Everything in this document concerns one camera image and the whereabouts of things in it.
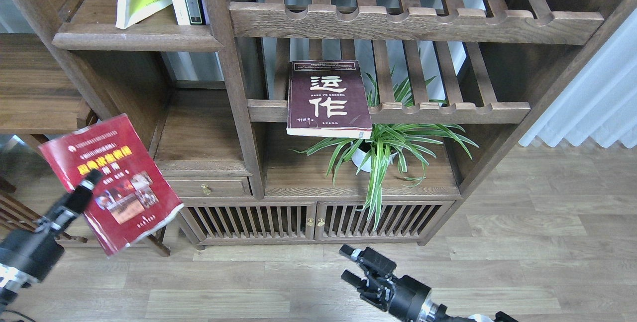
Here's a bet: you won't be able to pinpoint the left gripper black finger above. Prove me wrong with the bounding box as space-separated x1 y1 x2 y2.
80 169 103 194

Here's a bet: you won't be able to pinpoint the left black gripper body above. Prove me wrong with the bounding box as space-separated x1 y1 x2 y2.
1 185 93 293

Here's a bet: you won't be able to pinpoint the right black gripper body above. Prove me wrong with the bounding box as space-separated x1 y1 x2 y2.
356 251 432 322

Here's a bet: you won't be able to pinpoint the red book top shelf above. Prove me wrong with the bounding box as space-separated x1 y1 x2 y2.
39 114 184 256

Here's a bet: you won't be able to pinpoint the dark red book white characters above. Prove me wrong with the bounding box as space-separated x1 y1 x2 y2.
287 60 372 139

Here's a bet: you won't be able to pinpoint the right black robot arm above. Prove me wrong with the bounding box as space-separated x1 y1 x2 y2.
339 244 492 322

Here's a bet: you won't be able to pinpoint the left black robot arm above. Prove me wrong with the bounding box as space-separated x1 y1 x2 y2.
0 169 103 312

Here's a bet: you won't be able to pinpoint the wooden slatted rack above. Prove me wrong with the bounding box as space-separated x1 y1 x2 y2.
0 178 88 243

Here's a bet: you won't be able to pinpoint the wooden side table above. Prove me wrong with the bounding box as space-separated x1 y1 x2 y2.
0 33 171 257

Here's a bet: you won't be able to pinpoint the white plant pot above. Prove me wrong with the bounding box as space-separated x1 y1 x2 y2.
352 144 398 173

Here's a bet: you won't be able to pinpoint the brass drawer knob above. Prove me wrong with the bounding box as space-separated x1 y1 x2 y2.
201 184 212 196

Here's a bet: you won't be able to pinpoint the green spider plant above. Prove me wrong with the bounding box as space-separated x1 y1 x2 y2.
294 66 479 230

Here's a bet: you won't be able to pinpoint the dark wooden bookshelf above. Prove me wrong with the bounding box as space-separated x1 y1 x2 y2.
12 0 636 248

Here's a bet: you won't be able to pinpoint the white curtain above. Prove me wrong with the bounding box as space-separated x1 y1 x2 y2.
519 12 637 149

